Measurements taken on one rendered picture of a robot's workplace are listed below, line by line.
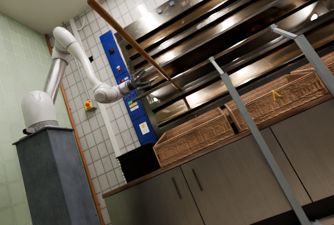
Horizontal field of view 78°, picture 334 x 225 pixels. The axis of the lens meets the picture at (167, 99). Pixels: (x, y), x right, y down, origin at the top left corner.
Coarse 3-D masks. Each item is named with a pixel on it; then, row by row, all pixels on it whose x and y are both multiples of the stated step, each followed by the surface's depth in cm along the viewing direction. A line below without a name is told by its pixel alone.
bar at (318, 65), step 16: (288, 32) 133; (304, 48) 120; (320, 64) 116; (224, 80) 130; (144, 96) 170; (240, 112) 127; (256, 128) 120; (272, 160) 115; (288, 192) 111; (304, 224) 107; (320, 224) 107
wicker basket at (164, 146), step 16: (208, 112) 186; (176, 128) 191; (192, 128) 185; (208, 128) 138; (224, 128) 175; (160, 144) 145; (176, 144) 143; (192, 144) 140; (208, 144) 137; (160, 160) 147; (176, 160) 140
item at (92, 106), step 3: (90, 99) 219; (84, 102) 220; (87, 102) 219; (90, 102) 218; (93, 102) 221; (84, 105) 220; (90, 105) 218; (93, 105) 218; (87, 108) 218; (90, 108) 217; (93, 108) 220
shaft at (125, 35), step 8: (88, 0) 70; (96, 0) 72; (96, 8) 73; (104, 16) 78; (112, 24) 83; (120, 32) 90; (128, 40) 97; (136, 48) 106; (144, 56) 117; (152, 64) 130; (160, 72) 146
